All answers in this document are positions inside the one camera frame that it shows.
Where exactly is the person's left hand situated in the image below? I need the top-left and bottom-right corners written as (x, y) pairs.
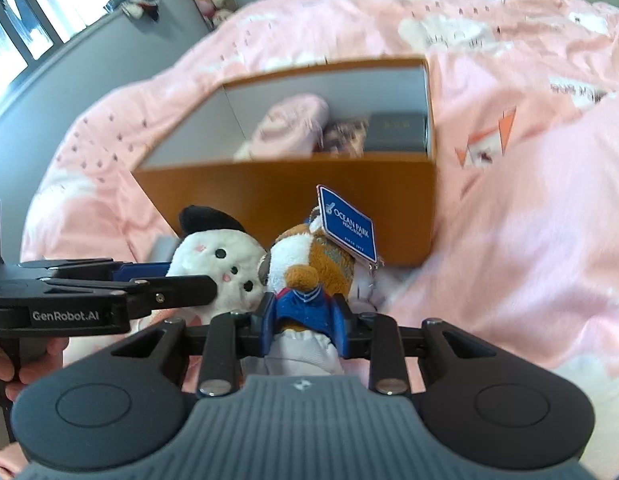
top-left (0, 338), bottom-right (71, 401)

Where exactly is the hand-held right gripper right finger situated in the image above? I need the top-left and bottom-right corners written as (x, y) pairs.
top-left (329, 295), bottom-right (495, 397)

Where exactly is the window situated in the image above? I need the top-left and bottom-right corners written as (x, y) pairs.
top-left (0, 0), bottom-right (140, 107)

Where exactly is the brown plush with blue tag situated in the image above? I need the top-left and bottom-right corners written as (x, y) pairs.
top-left (262, 185), bottom-right (386, 377)

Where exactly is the orange cardboard box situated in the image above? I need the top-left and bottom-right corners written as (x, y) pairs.
top-left (132, 57), bottom-right (437, 268)

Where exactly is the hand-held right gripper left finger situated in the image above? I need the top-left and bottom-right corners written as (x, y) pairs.
top-left (110, 292), bottom-right (280, 398)

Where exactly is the pink printed blanket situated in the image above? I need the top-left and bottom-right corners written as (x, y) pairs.
top-left (20, 0), bottom-right (619, 480)

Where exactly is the reddish patterned small box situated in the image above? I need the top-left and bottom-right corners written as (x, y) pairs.
top-left (322, 119), bottom-right (369, 157)

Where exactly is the white plush with black ear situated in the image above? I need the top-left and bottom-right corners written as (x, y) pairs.
top-left (134, 205), bottom-right (269, 332)

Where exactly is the dark grey box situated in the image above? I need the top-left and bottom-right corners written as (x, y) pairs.
top-left (363, 112), bottom-right (431, 155)

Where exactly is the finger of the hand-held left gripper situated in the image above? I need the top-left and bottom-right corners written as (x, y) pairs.
top-left (117, 275), bottom-right (218, 320)
top-left (20, 258), bottom-right (171, 282)

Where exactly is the pink pouch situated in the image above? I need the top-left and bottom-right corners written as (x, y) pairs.
top-left (234, 94), bottom-right (331, 161)

